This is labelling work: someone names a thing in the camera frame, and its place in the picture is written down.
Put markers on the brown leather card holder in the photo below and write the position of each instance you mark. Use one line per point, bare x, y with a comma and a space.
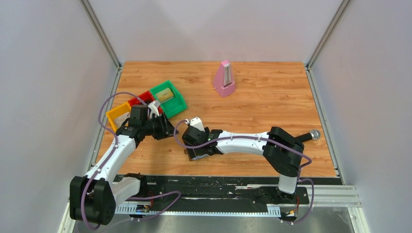
196, 154

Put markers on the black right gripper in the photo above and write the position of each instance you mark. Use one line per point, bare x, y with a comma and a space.
190, 141

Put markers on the green plastic bin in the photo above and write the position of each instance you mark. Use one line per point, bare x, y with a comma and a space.
171, 100

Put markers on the yellow plastic bin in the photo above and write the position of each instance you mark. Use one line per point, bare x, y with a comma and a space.
118, 115

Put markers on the gold card in green bin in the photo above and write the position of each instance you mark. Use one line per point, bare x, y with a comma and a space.
164, 95

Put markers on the pink metronome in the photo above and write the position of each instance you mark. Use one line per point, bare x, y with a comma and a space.
224, 82

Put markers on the black microphone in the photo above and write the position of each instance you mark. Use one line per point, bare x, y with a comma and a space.
312, 135

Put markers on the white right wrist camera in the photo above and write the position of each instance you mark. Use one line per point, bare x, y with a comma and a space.
197, 123

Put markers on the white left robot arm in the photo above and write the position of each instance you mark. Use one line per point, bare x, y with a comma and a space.
93, 198

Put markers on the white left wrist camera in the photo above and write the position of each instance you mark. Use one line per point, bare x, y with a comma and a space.
155, 108

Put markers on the black mounting rail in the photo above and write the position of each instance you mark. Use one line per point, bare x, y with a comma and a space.
213, 194

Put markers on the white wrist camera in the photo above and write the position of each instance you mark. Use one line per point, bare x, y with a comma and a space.
197, 123
155, 108

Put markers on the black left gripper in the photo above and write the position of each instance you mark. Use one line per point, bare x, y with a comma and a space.
164, 127

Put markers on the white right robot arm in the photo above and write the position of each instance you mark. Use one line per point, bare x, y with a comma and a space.
282, 150

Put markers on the red plastic bin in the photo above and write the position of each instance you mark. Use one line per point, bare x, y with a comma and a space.
147, 97

